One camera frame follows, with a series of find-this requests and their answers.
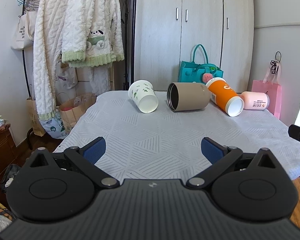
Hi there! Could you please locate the tan cylindrical tumbler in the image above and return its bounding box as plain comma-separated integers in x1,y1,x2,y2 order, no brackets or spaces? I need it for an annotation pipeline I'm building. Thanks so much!
167,82,211,112

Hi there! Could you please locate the pink cup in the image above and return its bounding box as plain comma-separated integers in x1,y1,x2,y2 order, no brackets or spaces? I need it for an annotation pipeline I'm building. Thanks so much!
239,92,270,111

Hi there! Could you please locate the orange paper cup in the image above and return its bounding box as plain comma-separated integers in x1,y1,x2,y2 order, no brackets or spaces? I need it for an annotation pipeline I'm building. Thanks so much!
206,77,244,117

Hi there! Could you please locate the white green-print paper cup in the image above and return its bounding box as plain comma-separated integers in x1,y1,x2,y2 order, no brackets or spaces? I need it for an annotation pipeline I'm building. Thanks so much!
128,80,159,113

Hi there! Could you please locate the pink paper gift bag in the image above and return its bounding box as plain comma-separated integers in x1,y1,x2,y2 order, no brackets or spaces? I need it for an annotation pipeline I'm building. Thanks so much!
251,62,283,119

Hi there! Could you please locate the black clothes rack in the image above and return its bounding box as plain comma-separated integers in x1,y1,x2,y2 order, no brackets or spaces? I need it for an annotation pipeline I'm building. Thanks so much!
15,0,51,143

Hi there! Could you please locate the brown paper bag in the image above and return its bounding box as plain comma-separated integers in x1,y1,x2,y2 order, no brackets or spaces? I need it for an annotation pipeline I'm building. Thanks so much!
59,93,97,134

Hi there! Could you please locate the patterned white table cover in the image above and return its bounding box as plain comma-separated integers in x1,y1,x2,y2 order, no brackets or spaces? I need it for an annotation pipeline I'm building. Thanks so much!
57,91,300,181

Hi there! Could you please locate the black light stand pole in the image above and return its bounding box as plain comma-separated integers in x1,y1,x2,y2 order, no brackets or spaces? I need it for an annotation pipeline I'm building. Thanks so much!
121,0,129,90

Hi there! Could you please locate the teal tote bag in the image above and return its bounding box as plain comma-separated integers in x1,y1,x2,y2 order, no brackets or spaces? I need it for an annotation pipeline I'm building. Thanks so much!
178,44,223,85

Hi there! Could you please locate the white canvas tote bag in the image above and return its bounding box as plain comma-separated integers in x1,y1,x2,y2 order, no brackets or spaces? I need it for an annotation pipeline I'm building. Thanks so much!
11,11,37,50

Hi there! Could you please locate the white green-trim fluffy jacket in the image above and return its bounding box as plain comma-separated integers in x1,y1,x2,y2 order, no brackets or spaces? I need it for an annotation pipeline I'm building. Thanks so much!
62,0,125,68

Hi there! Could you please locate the grey wardrobe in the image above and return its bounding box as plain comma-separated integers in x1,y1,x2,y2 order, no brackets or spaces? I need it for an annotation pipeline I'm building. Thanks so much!
130,0,254,92

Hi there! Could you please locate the white fluffy robe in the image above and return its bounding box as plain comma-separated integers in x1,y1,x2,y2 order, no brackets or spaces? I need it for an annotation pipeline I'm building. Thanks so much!
33,0,68,121

